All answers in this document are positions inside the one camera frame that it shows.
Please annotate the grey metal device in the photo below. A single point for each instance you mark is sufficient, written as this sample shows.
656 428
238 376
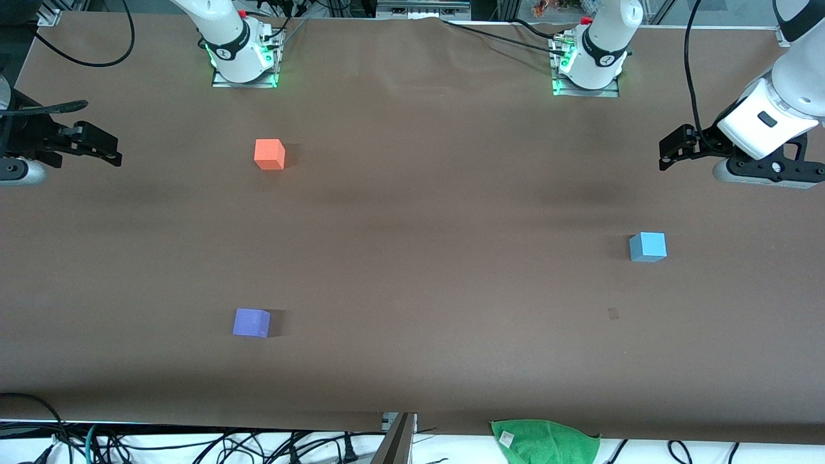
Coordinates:
422 9

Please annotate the purple foam block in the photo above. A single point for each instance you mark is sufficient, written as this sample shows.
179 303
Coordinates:
250 322

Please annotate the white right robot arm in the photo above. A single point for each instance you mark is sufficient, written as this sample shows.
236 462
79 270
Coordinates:
225 38

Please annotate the green cloth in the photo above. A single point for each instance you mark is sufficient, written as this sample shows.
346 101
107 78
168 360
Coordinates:
548 444

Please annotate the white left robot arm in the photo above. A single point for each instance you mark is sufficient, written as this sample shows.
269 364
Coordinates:
606 32

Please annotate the aluminium frame profile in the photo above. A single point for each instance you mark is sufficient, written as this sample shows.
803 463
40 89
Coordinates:
783 35
50 17

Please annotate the grey metal post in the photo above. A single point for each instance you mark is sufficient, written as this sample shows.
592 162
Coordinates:
396 444

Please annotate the brown table cover sheet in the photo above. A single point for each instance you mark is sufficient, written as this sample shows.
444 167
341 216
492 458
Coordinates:
412 290

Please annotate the orange foam block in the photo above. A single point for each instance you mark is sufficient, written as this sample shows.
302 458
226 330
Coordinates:
267 153

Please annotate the blue foam block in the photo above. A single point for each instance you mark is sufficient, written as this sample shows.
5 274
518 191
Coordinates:
648 247

